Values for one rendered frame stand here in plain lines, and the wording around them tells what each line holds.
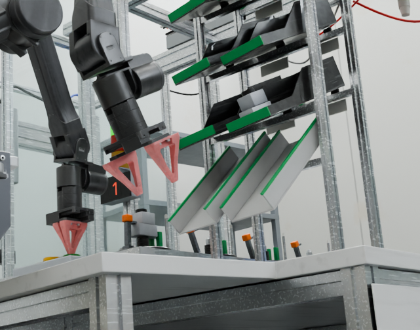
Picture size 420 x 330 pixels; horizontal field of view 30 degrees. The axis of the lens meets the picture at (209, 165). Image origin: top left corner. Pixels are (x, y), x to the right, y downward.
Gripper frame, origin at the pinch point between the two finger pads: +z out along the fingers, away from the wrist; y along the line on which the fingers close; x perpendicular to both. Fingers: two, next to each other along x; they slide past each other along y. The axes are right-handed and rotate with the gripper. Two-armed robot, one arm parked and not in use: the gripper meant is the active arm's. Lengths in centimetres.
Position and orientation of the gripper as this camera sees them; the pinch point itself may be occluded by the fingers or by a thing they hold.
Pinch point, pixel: (71, 251)
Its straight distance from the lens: 180.9
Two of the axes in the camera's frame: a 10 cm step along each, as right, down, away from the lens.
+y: -7.5, 2.3, 6.2
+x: -6.5, -1.5, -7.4
